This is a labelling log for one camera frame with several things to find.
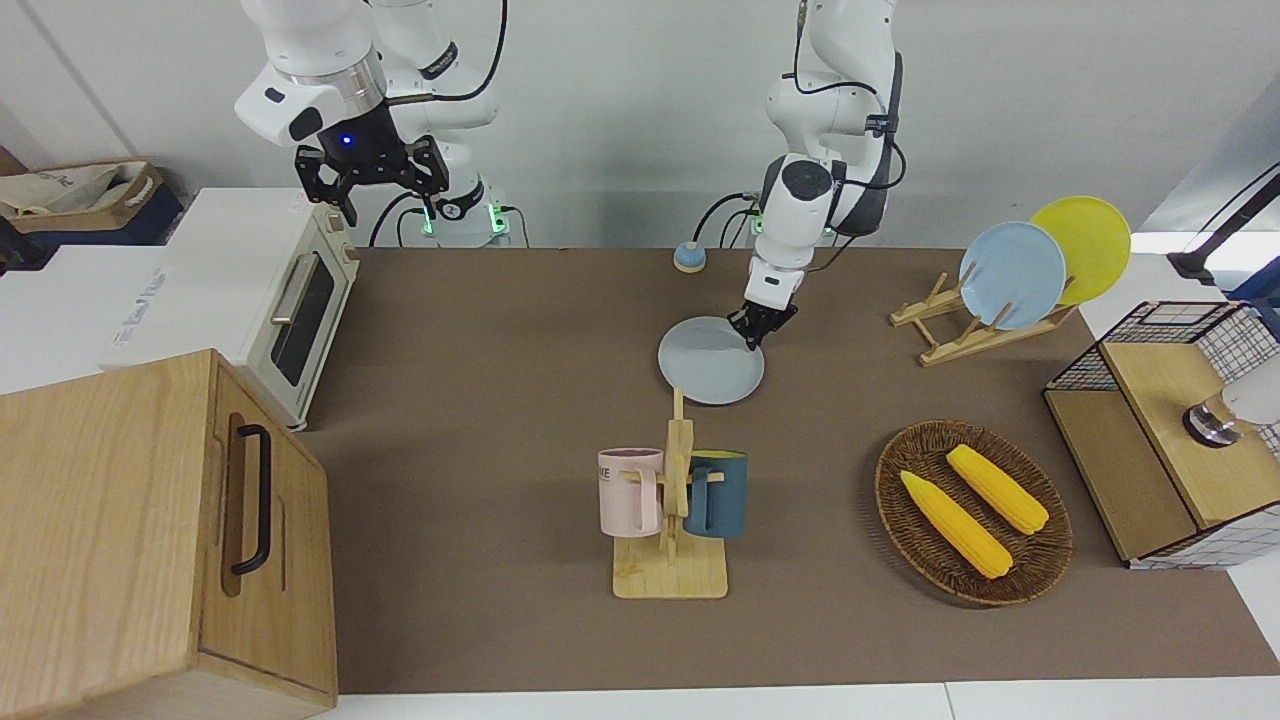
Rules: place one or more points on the light blue plate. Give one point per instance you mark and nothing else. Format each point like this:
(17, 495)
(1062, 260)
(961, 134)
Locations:
(1012, 275)

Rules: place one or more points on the black metal stand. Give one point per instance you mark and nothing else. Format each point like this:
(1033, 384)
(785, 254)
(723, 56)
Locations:
(1200, 262)

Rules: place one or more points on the dark blue mug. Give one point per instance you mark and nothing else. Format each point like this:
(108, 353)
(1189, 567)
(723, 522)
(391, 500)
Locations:
(722, 495)

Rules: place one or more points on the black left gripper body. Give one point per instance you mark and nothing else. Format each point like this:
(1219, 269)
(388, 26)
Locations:
(772, 315)

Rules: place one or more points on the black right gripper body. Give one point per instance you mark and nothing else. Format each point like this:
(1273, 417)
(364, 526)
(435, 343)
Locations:
(375, 168)

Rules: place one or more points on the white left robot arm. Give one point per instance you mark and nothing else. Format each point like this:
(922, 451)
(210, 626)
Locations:
(800, 210)

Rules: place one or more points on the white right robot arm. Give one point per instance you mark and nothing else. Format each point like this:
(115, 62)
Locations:
(300, 90)

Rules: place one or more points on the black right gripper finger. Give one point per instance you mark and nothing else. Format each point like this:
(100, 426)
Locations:
(348, 205)
(427, 203)

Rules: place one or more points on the cream toaster oven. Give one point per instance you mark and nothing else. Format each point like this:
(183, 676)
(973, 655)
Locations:
(330, 290)

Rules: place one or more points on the brown wicker basket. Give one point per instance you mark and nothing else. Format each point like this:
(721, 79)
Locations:
(920, 540)

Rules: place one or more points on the wooden plate rack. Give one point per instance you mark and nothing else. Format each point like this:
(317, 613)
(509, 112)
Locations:
(960, 345)

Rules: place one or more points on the cardboard box with bag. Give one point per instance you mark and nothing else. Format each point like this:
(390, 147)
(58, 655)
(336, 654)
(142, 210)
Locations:
(70, 195)

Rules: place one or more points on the wooden cabinet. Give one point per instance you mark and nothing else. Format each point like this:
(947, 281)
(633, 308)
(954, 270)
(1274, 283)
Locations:
(110, 520)

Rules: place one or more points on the pink mug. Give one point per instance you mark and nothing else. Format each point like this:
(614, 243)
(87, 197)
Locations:
(625, 495)

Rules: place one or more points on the white toaster oven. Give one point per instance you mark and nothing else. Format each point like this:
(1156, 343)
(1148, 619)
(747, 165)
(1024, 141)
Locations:
(200, 280)

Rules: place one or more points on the gray round plate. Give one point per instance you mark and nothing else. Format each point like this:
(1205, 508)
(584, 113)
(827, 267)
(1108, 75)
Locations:
(705, 365)

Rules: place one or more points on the yellow plate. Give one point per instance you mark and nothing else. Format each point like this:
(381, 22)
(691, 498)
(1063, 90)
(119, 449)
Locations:
(1095, 240)

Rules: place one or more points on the wooden mug tree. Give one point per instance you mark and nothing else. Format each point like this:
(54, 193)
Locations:
(670, 575)

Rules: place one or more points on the yellow corn cob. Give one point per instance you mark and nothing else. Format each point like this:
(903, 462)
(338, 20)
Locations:
(955, 523)
(998, 488)

